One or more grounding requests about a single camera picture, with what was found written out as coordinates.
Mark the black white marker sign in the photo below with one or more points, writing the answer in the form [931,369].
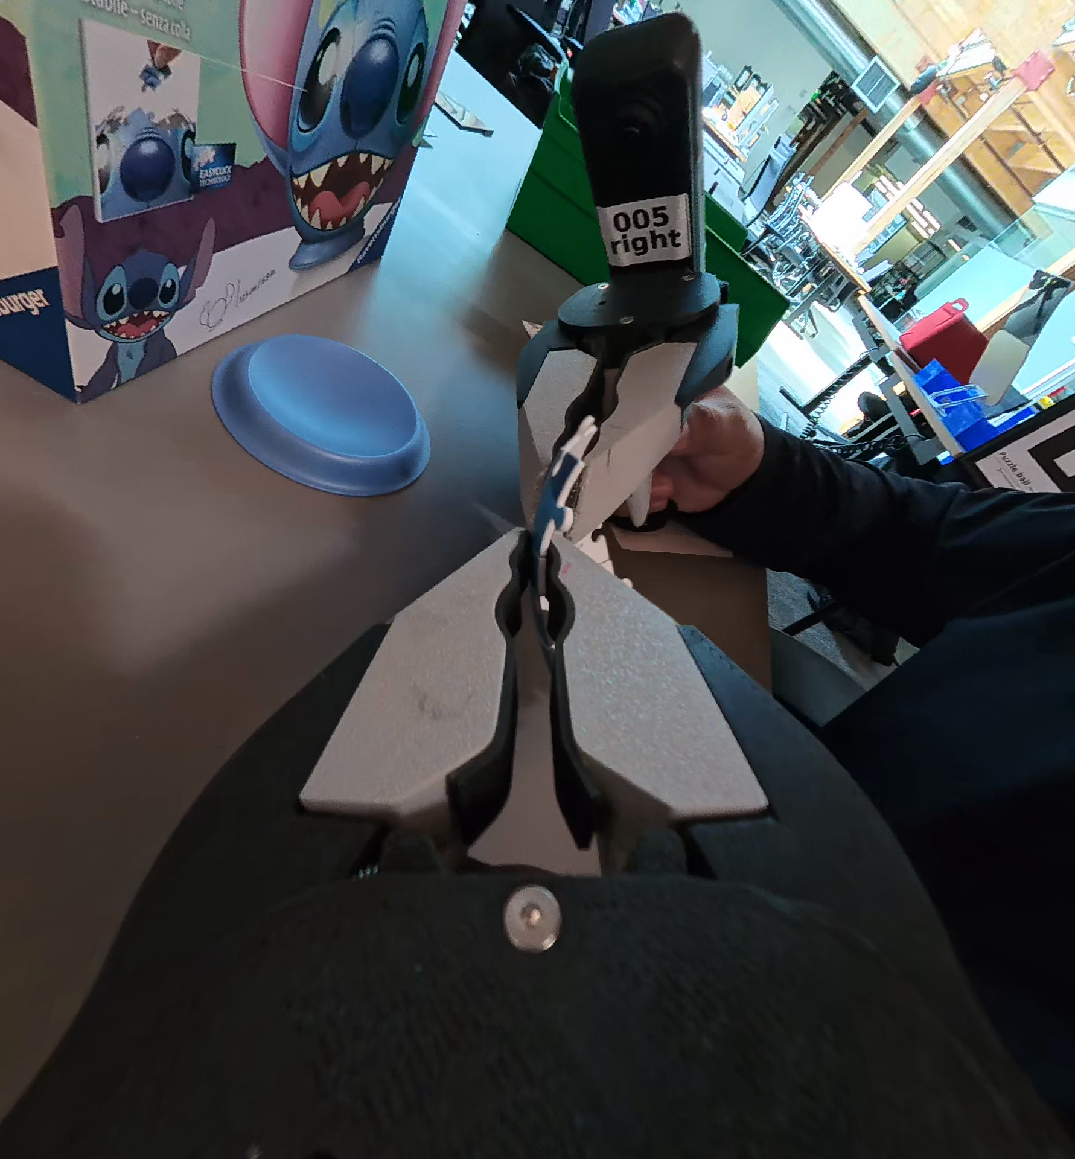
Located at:
[1072,453]

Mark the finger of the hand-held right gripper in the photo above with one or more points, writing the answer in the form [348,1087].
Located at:
[546,400]
[645,408]

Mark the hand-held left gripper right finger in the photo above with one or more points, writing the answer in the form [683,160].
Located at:
[655,705]

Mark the green plastic crate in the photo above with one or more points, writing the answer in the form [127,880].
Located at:
[546,218]

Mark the person's right hand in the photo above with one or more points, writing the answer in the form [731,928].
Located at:
[718,453]

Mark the white folded leaflet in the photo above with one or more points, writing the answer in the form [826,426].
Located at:
[674,541]

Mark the blue round ball stand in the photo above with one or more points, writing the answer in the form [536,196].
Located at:
[321,416]

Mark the cartoon printed puzzle box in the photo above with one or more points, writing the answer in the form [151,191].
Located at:
[183,182]

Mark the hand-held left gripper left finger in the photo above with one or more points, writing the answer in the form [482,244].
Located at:
[420,705]

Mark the person's right forearm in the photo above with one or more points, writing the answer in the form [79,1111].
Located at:
[863,534]

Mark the small blue storage bins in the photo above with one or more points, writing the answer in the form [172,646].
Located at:
[954,400]

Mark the single white puzzle piece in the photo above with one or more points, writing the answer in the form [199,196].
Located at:
[562,475]

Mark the red container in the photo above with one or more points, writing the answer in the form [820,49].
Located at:
[943,340]

